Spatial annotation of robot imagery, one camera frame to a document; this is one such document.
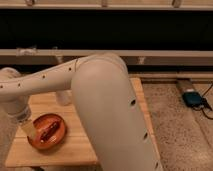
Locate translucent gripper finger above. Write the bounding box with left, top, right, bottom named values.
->
left=20, top=120, right=37, bottom=139

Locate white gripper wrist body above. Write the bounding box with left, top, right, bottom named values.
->
left=7, top=100, right=31, bottom=123

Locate white ceramic cup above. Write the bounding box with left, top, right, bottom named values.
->
left=55, top=91, right=71, bottom=106

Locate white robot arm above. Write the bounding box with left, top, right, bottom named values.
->
left=0, top=54, right=163, bottom=171

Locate orange round plate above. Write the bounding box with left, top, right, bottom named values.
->
left=27, top=113, right=67, bottom=150

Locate brown sausage on plate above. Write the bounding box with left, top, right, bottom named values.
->
left=40, top=121, right=60, bottom=141

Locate wooden table board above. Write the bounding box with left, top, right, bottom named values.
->
left=4, top=77, right=161, bottom=168

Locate blue power adapter box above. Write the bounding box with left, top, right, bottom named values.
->
left=182, top=92, right=202, bottom=107

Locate black cable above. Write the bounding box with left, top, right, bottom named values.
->
left=199, top=83, right=213, bottom=120

